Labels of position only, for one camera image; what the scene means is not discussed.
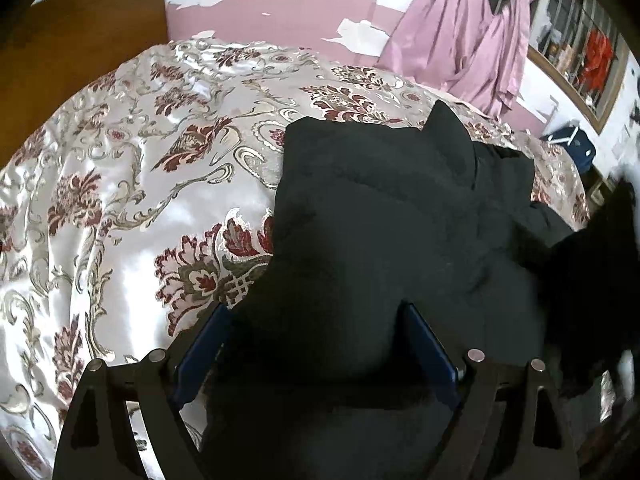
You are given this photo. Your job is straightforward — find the blue backpack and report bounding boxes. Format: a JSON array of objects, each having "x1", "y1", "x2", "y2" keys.
[{"x1": 541, "y1": 121, "x2": 596, "y2": 177}]

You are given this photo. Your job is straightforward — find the black padded jacket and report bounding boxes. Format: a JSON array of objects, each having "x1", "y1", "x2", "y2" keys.
[{"x1": 200, "y1": 100, "x2": 640, "y2": 480}]

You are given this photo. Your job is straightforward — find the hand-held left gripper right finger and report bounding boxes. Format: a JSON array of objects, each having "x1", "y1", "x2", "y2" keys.
[{"x1": 399, "y1": 301, "x2": 582, "y2": 480}]

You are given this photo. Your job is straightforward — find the wooden headboard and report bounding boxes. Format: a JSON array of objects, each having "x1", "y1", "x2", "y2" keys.
[{"x1": 0, "y1": 0, "x2": 170, "y2": 168}]

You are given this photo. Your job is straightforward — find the red hanging decoration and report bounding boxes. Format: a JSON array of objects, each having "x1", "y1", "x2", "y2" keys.
[{"x1": 580, "y1": 29, "x2": 615, "y2": 95}]

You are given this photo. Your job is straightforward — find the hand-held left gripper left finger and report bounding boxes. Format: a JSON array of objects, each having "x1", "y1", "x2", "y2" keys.
[{"x1": 52, "y1": 304, "x2": 234, "y2": 480}]

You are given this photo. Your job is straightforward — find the pink curtain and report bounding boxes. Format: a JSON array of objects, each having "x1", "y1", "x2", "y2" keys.
[
  {"x1": 375, "y1": 0, "x2": 506, "y2": 111},
  {"x1": 452, "y1": 0, "x2": 593, "y2": 122}
]

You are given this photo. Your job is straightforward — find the barred window with wooden frame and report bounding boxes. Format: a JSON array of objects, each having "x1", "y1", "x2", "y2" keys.
[{"x1": 351, "y1": 0, "x2": 632, "y2": 135}]

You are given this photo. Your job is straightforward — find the floral satin bedspread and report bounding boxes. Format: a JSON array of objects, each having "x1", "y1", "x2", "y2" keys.
[{"x1": 0, "y1": 37, "x2": 608, "y2": 480}]

